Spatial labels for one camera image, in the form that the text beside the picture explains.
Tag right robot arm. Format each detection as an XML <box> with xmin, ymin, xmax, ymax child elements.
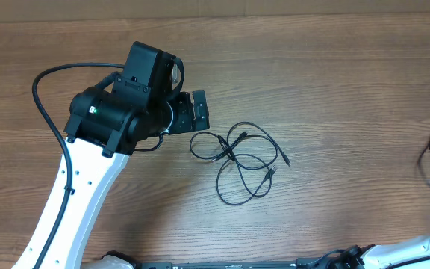
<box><xmin>327</xmin><ymin>234</ymin><xmax>430</xmax><ymax>269</ymax></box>

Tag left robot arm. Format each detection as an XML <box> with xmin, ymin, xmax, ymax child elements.
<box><xmin>16</xmin><ymin>42</ymin><xmax>209</xmax><ymax>268</ymax></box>

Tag left camera black cable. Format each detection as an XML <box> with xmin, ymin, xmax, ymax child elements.
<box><xmin>31</xmin><ymin>62</ymin><xmax>126</xmax><ymax>269</ymax></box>

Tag right camera black cable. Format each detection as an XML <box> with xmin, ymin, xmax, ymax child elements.
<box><xmin>308</xmin><ymin>248</ymin><xmax>346</xmax><ymax>269</ymax></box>

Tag camera black cable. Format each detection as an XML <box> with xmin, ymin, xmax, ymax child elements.
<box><xmin>31</xmin><ymin>62</ymin><xmax>126</xmax><ymax>269</ymax></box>
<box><xmin>308</xmin><ymin>248</ymin><xmax>346</xmax><ymax>269</ymax></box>

